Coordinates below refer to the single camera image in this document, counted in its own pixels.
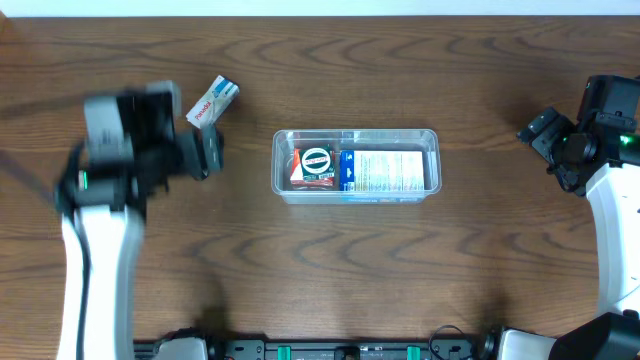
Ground green box round logo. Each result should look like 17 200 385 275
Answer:
300 146 335 181

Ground blue white medicine box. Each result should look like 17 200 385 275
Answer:
340 150 425 192

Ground red medicine box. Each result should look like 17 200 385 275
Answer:
290 148 335 187

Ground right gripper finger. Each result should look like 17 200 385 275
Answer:
546 165 585 196
516 107 573 145

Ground white Panadol box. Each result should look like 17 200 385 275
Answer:
186 75 240 129

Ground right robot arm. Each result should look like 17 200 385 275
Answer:
488 75 639 360

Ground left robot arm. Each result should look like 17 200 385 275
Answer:
54 81 224 359

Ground dark bottle white cap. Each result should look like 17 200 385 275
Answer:
188 149 209 181

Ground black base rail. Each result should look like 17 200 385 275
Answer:
133 335 498 360

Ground clear plastic container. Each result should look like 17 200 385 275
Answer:
271 129 442 205

